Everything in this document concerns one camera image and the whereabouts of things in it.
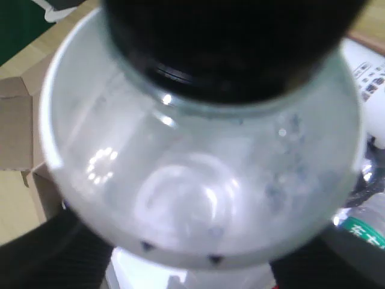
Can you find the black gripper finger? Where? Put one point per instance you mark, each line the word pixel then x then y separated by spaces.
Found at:
pixel 45 259
pixel 337 265

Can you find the white bottle with black cap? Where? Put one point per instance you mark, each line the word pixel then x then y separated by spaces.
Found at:
pixel 371 114
pixel 195 168

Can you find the clear water bottle green label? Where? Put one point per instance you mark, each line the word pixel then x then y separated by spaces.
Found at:
pixel 367 231

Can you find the brown cardboard box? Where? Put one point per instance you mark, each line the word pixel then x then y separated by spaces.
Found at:
pixel 15 126

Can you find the green backdrop cloth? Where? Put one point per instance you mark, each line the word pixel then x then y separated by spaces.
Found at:
pixel 18 30

